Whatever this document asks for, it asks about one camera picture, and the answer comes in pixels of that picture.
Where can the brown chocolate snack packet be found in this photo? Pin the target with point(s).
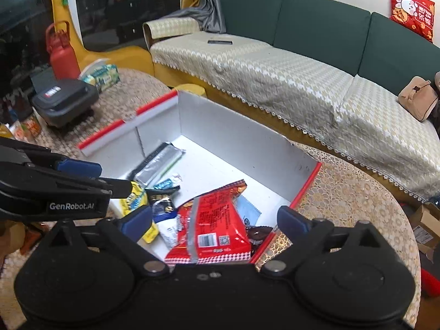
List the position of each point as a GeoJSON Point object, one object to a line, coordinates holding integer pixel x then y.
{"type": "Point", "coordinates": [259, 234]}

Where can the small blue candy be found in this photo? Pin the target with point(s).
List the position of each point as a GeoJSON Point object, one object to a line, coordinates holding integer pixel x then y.
{"type": "Point", "coordinates": [163, 184]}

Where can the green sofa with cover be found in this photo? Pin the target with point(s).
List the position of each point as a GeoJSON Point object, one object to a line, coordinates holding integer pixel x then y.
{"type": "Point", "coordinates": [292, 75]}

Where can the red water bottle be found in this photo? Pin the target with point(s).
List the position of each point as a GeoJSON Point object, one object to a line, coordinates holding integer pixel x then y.
{"type": "Point", "coordinates": [63, 58]}

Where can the brown cardboard box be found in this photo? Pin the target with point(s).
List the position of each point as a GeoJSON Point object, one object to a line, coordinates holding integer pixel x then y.
{"type": "Point", "coordinates": [426, 220]}

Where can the grey curtain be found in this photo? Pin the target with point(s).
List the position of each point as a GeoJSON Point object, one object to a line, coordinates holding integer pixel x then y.
{"type": "Point", "coordinates": [209, 3]}

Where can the light blue snack packet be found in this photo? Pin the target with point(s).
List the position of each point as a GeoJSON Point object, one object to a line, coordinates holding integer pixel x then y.
{"type": "Point", "coordinates": [248, 213]}

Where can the large red snack bag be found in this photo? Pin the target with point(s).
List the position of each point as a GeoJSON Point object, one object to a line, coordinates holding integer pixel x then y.
{"type": "Point", "coordinates": [213, 220]}

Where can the black blue snack packet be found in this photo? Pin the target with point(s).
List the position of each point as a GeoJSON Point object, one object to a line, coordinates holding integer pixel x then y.
{"type": "Point", "coordinates": [165, 204]}

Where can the green tissue pack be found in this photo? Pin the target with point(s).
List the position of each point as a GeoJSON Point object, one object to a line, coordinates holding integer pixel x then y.
{"type": "Point", "coordinates": [103, 75]}

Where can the red cardboard box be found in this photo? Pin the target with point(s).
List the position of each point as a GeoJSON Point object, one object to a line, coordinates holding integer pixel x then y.
{"type": "Point", "coordinates": [223, 127]}

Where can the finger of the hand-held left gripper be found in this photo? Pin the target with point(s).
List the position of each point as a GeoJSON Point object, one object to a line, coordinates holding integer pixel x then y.
{"type": "Point", "coordinates": [80, 168]}
{"type": "Point", "coordinates": [117, 187]}

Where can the beige bag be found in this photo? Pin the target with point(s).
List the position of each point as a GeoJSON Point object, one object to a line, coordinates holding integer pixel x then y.
{"type": "Point", "coordinates": [417, 98]}

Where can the yellow stool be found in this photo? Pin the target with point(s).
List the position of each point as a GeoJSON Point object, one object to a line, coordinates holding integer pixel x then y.
{"type": "Point", "coordinates": [190, 89]}

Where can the yellow blue candy packet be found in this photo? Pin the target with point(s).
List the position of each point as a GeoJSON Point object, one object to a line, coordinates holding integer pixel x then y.
{"type": "Point", "coordinates": [135, 197]}

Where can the silver snack bar packet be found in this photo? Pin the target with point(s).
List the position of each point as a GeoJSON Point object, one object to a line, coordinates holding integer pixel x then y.
{"type": "Point", "coordinates": [156, 166]}

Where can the slim black remote control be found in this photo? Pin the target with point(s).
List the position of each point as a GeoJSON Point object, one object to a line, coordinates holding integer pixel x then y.
{"type": "Point", "coordinates": [220, 42]}

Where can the white blue-edged snack packet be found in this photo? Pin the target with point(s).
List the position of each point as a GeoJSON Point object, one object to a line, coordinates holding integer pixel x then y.
{"type": "Point", "coordinates": [170, 231]}

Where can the red object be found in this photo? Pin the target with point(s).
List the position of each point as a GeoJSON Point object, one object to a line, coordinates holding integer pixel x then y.
{"type": "Point", "coordinates": [431, 282]}

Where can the red printed cushion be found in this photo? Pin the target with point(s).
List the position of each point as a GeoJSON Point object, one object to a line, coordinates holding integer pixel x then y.
{"type": "Point", "coordinates": [412, 10]}

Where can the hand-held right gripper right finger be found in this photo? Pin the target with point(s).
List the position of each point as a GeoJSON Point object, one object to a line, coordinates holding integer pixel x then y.
{"type": "Point", "coordinates": [290, 220]}

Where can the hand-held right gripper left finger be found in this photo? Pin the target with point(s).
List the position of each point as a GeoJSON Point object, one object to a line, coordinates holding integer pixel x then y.
{"type": "Point", "coordinates": [137, 218]}

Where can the black tabletop appliance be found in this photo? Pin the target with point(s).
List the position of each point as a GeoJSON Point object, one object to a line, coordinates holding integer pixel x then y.
{"type": "Point", "coordinates": [65, 99]}

